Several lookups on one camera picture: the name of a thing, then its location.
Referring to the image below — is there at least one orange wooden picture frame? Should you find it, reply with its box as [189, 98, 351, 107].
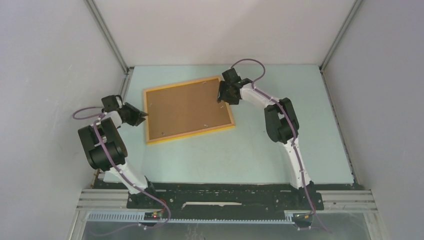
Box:
[143, 76, 236, 146]

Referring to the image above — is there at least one brown cardboard backing board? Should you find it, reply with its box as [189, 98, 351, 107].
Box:
[146, 78, 233, 141]

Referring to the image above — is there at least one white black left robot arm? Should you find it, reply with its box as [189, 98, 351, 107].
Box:
[77, 95, 158, 208]

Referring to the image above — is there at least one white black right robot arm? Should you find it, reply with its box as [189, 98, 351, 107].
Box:
[217, 68, 312, 209]

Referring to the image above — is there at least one small electronics board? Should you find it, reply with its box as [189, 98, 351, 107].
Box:
[143, 212, 163, 221]

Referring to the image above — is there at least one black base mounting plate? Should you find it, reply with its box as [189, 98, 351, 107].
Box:
[126, 182, 324, 221]

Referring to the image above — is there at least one left aluminium corner post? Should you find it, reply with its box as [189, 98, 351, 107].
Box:
[84, 0, 130, 75]

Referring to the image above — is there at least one aluminium corner post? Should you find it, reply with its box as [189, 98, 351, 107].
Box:
[84, 0, 130, 75]
[319, 0, 365, 73]

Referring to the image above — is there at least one right aluminium corner post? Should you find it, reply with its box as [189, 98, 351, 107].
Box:
[319, 0, 365, 73]

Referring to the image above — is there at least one aluminium rail front frame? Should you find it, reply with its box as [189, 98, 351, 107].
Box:
[68, 183, 387, 240]

